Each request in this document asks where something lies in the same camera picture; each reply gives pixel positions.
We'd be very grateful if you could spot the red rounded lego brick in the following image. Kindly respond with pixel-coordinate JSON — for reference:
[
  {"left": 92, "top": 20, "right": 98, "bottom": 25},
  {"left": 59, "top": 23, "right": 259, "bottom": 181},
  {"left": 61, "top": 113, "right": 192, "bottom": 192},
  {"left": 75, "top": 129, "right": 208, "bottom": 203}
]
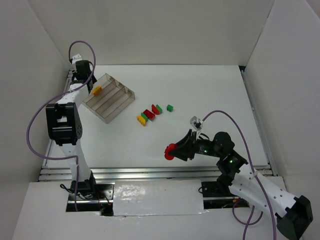
[{"left": 164, "top": 143, "right": 177, "bottom": 161}]

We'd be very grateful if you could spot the yellow rectangular lego brick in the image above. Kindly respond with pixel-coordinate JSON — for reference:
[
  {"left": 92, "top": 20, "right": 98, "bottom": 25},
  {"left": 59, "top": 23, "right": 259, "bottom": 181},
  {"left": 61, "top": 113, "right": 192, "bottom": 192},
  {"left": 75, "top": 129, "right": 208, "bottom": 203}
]
[{"left": 92, "top": 86, "right": 102, "bottom": 96}]

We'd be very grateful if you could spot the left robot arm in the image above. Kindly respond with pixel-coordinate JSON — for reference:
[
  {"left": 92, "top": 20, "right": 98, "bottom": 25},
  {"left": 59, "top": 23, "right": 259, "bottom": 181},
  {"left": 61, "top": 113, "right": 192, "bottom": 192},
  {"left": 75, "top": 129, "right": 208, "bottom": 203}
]
[{"left": 45, "top": 59, "right": 97, "bottom": 199}]

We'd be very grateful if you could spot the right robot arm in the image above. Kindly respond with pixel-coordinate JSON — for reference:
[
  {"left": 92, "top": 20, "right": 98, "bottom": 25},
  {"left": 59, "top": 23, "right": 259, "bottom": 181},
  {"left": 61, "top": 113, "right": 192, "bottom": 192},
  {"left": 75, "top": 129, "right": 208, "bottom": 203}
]
[{"left": 164, "top": 130, "right": 313, "bottom": 240}]

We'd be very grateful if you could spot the small green lego brick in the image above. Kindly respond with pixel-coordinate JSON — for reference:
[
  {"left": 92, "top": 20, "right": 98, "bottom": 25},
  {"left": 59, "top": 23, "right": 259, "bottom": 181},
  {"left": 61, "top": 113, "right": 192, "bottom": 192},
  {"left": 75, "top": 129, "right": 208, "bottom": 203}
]
[{"left": 166, "top": 104, "right": 174, "bottom": 112}]

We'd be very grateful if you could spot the clear compartment organizer tray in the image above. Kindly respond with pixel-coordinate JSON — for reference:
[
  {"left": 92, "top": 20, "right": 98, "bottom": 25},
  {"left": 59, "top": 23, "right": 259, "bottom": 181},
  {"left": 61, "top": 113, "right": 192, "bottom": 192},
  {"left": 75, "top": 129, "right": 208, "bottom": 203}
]
[{"left": 83, "top": 73, "right": 135, "bottom": 124}]

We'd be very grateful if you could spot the red rectangular lego brick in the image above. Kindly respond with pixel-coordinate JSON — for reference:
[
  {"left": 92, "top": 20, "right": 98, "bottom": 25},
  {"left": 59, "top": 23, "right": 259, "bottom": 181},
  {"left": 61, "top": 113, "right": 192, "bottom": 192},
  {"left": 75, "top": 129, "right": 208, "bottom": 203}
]
[{"left": 143, "top": 109, "right": 156, "bottom": 121}]

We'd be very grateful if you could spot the red half-round lego brick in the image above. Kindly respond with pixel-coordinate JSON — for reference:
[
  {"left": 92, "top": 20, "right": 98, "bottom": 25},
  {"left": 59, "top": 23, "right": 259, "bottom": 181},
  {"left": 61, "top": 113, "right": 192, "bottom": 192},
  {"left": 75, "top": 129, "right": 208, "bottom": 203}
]
[{"left": 151, "top": 104, "right": 160, "bottom": 115}]

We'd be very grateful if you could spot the green half-round lego brick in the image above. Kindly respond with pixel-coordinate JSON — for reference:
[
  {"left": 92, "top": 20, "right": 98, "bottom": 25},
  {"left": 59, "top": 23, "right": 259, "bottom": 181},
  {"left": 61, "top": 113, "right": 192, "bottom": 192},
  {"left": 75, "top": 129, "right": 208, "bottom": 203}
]
[{"left": 156, "top": 104, "right": 163, "bottom": 114}]

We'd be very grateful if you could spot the small yellow lego brick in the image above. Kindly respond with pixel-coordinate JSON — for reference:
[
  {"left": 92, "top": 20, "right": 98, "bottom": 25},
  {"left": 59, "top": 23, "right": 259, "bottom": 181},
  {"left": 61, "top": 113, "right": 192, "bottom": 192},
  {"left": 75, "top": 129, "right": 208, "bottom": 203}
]
[{"left": 136, "top": 115, "right": 147, "bottom": 126}]

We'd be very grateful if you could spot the white cover panel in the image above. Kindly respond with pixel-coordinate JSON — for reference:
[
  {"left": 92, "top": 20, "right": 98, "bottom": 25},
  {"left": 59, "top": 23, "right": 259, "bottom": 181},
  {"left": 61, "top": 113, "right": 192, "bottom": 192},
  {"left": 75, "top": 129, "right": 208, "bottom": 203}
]
[{"left": 113, "top": 179, "right": 206, "bottom": 217}]

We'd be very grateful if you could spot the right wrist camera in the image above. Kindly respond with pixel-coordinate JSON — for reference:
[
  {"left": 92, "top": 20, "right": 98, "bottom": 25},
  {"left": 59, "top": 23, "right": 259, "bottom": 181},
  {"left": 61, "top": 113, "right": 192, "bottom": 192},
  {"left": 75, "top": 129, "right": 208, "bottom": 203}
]
[{"left": 189, "top": 116, "right": 204, "bottom": 139}]

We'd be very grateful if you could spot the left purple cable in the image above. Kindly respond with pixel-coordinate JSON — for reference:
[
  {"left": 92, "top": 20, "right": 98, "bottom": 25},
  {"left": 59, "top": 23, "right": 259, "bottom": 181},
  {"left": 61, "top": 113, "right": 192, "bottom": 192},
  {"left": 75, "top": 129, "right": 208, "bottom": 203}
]
[{"left": 26, "top": 40, "right": 97, "bottom": 212}]

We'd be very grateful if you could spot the purple cable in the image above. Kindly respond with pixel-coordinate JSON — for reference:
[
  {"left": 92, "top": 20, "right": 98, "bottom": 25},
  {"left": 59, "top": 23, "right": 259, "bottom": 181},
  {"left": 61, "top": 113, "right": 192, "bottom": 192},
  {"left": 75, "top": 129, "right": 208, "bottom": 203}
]
[
  {"left": 202, "top": 109, "right": 277, "bottom": 240},
  {"left": 26, "top": 40, "right": 97, "bottom": 212}
]

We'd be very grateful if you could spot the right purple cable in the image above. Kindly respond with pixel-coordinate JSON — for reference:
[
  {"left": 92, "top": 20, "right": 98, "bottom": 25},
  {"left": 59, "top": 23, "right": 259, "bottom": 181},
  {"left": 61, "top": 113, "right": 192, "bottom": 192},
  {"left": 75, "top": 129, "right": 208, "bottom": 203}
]
[{"left": 202, "top": 109, "right": 277, "bottom": 240}]

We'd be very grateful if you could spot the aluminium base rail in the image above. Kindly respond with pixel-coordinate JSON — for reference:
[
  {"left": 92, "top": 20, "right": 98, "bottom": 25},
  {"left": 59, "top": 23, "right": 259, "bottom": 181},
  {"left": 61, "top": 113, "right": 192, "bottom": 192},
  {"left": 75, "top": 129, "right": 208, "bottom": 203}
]
[{"left": 37, "top": 166, "right": 276, "bottom": 182}]

